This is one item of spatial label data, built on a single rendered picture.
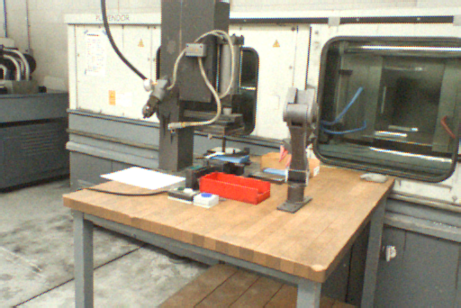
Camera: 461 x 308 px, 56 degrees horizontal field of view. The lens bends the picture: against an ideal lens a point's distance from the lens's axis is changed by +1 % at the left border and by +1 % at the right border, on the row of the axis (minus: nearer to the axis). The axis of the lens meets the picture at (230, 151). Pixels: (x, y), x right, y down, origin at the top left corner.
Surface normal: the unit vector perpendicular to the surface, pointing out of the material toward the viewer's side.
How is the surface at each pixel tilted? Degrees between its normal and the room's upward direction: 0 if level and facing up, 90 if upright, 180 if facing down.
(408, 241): 90
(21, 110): 90
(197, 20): 90
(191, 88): 90
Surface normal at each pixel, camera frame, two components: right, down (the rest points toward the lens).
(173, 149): -0.49, 0.15
